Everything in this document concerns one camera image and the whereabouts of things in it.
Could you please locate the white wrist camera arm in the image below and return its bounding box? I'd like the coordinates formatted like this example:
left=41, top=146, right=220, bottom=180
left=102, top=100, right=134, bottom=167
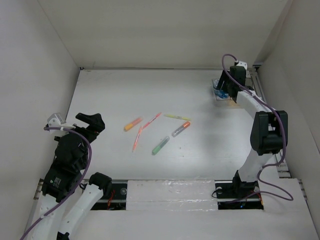
left=234, top=60, right=248, bottom=71
left=47, top=112, right=75, bottom=134

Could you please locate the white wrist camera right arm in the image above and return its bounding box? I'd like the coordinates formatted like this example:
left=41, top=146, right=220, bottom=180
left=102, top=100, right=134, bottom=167
left=234, top=60, right=248, bottom=71

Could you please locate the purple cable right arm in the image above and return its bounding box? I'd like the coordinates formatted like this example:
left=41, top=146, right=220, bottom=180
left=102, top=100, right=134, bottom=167
left=221, top=53, right=295, bottom=203

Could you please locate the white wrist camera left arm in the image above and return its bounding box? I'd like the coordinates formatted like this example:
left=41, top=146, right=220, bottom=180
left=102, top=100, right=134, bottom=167
left=47, top=112, right=75, bottom=134

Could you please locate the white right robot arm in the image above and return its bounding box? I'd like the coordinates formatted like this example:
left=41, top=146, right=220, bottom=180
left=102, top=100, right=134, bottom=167
left=212, top=62, right=288, bottom=204

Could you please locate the orange thin pen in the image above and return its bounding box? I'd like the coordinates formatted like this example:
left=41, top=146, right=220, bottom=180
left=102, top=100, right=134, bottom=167
left=132, top=126, right=143, bottom=152

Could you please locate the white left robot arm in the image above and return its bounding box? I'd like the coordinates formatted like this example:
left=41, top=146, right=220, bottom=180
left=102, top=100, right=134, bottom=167
left=21, top=113, right=112, bottom=240

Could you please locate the grey marker orange cap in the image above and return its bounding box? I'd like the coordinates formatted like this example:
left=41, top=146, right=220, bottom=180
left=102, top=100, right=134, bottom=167
left=171, top=121, right=191, bottom=138

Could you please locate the white foam front board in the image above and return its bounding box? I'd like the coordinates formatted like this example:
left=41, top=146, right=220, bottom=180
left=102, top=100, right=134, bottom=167
left=126, top=179, right=218, bottom=212

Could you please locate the orange highlighter marker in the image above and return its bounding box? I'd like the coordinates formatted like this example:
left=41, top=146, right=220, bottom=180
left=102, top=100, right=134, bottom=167
left=123, top=117, right=143, bottom=132

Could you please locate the clear plastic container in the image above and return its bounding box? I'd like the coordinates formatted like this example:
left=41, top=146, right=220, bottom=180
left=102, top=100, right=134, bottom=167
left=212, top=87, right=230, bottom=101

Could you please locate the red thin pen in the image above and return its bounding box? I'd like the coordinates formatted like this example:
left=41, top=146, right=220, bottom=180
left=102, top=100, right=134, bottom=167
left=142, top=112, right=162, bottom=130

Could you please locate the green highlighter marker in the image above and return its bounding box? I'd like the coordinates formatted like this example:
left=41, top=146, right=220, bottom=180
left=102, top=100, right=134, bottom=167
left=151, top=136, right=170, bottom=156

